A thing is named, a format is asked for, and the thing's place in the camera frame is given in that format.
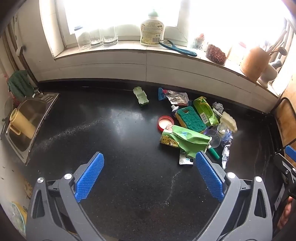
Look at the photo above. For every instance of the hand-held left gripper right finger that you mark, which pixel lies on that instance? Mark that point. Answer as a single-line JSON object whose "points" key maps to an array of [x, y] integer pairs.
{"points": [[210, 177]]}

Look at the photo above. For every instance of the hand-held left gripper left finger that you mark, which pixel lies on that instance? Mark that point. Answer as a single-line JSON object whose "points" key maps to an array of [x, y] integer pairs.
{"points": [[89, 177]]}

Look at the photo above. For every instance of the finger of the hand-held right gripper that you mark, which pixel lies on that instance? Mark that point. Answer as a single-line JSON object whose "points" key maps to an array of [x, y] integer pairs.
{"points": [[285, 166], [291, 154]]}

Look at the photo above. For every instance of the green and yellow sponge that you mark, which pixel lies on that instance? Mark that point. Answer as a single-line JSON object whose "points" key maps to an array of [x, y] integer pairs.
{"points": [[190, 119]]}

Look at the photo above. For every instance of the person's right hand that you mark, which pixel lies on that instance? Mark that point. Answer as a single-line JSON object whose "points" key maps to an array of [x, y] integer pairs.
{"points": [[288, 213]]}

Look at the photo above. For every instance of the green pen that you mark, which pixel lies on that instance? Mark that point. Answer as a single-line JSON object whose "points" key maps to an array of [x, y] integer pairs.
{"points": [[214, 153]]}

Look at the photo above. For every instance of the silver foil wrapper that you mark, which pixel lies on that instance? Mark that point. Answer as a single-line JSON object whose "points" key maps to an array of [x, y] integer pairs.
{"points": [[226, 154]]}

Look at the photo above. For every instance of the white blister card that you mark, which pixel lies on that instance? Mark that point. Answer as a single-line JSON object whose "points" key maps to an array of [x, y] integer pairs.
{"points": [[186, 160]]}

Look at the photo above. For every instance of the clear plastic cup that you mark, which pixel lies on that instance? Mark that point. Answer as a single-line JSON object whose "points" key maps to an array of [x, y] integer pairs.
{"points": [[216, 138]]}

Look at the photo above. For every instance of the green cartoon plastic bag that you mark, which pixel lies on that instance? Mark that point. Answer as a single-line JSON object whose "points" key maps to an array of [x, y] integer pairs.
{"points": [[185, 139]]}

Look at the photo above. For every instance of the cream spray trigger head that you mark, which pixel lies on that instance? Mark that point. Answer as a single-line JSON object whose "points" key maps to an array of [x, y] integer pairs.
{"points": [[229, 121]]}

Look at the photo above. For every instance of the green cardboard carton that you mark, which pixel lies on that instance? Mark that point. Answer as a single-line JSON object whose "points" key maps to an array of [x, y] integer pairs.
{"points": [[205, 112]]}

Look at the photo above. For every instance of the crumpled grey foil ball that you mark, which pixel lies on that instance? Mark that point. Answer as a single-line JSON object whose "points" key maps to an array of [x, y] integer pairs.
{"points": [[218, 107]]}

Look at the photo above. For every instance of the red jar lid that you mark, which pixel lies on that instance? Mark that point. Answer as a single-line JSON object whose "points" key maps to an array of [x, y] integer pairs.
{"points": [[164, 122]]}

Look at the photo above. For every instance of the white toothpaste tube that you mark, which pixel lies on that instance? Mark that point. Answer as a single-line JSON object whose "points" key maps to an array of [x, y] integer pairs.
{"points": [[175, 107]]}

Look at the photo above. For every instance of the yellow green plate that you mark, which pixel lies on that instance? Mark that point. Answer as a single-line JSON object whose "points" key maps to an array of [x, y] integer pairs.
{"points": [[18, 217]]}

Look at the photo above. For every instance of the yellow plastic pitcher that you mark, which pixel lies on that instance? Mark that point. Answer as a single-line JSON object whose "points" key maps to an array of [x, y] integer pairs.
{"points": [[23, 124]]}

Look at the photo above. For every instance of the blue foil snack wrapper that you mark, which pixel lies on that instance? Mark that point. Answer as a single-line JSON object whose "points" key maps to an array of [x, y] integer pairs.
{"points": [[175, 97]]}

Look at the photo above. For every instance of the stainless steel sink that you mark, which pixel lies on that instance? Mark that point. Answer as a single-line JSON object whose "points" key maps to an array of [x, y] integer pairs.
{"points": [[32, 109]]}

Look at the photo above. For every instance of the green plastic toy truck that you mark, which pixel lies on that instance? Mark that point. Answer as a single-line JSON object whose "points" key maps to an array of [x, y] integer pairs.
{"points": [[141, 96]]}

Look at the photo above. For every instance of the wooden utensil holder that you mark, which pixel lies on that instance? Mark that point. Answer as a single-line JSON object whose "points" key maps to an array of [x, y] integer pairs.
{"points": [[254, 63]]}

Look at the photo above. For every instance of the metal ladle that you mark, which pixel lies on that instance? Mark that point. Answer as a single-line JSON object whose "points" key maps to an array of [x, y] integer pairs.
{"points": [[282, 51]]}

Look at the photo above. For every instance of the wooden spatula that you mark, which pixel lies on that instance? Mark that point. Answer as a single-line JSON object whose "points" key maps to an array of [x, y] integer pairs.
{"points": [[278, 41]]}

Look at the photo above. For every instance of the green cloth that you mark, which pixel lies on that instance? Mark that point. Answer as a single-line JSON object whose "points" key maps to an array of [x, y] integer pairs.
{"points": [[19, 84]]}

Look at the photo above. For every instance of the jar of dried red chili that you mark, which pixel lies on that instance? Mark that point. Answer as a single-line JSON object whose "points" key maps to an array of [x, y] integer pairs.
{"points": [[216, 54]]}

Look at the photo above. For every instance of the clear drinking glass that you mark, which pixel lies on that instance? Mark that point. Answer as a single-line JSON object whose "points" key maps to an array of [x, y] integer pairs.
{"points": [[96, 40], [110, 39], [83, 42]]}

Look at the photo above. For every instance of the clear spice jar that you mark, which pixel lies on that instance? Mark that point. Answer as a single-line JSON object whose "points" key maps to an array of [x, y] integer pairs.
{"points": [[197, 42]]}

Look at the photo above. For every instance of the white detergent bottle green cap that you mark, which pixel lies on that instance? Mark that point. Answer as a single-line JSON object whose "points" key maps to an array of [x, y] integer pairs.
{"points": [[152, 32]]}

